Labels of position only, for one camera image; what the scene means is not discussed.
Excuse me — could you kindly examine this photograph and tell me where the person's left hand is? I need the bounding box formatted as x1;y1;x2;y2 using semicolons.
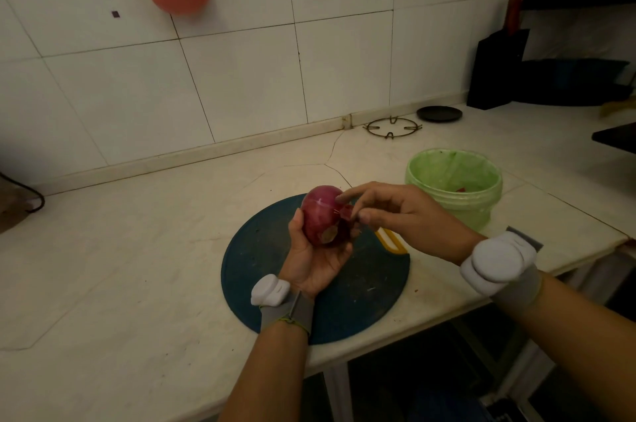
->
278;208;362;299

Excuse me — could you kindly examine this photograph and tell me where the person's right hand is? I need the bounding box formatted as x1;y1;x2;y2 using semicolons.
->
335;182;486;267

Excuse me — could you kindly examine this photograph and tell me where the red onion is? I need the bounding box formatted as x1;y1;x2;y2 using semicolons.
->
300;185;354;247

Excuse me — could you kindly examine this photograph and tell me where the person's left forearm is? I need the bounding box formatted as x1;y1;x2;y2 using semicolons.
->
219;321;319;422

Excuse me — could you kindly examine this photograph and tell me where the person's right forearm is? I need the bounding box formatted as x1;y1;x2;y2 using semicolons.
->
497;272;636;422

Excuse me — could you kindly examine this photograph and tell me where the round dark blue cutting board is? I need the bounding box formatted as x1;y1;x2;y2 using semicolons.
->
221;194;411;346

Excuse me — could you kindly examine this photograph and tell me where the white left wrist tracker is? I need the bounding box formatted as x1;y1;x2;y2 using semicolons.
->
250;274;316;336

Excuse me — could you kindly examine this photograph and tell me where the white wrist tracker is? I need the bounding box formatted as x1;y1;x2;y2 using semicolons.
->
459;226;544;312
250;274;316;336

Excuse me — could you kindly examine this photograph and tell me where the green plastic bucket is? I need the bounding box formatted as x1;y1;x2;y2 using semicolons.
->
405;148;504;233

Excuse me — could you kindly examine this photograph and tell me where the small black plate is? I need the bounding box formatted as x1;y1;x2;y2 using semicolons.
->
416;105;464;123

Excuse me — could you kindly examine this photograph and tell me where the white right wrist tracker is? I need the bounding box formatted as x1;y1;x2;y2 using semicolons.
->
459;226;544;312

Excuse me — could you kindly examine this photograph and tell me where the white table leg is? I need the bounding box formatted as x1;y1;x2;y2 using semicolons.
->
323;362;355;422

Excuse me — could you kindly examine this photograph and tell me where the dark blue tray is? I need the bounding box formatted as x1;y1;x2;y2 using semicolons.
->
516;59;633;107

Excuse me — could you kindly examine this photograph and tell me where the black stove edge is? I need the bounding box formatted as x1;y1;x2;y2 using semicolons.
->
591;122;636;155

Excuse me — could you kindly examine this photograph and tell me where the yellow-handled knife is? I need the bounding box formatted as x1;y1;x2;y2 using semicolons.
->
374;228;409;256

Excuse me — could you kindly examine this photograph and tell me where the metal pot stand ring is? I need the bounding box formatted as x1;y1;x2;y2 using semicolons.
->
363;116;423;140

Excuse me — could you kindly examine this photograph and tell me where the black cleaver with red handle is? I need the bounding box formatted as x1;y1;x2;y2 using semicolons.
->
466;0;530;111

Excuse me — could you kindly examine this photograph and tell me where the black cable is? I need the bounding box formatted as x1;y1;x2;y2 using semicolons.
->
0;172;46;214

